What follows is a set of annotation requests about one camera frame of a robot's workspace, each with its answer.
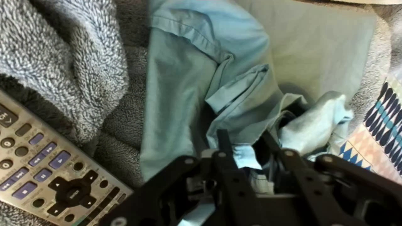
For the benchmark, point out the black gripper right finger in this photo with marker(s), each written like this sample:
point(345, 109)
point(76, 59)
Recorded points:
point(273, 152)

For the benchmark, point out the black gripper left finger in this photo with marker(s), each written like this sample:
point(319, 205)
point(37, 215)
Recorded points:
point(223, 161)

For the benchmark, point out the light blue towel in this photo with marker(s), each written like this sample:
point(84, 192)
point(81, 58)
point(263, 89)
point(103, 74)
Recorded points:
point(247, 67)

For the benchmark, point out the patterned blue bedspread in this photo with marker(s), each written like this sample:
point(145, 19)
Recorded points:
point(375, 145)

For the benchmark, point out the grey fleece blanket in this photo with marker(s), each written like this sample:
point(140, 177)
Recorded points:
point(80, 67)

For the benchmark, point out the silver remote control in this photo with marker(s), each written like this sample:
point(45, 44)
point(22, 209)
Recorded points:
point(45, 175)

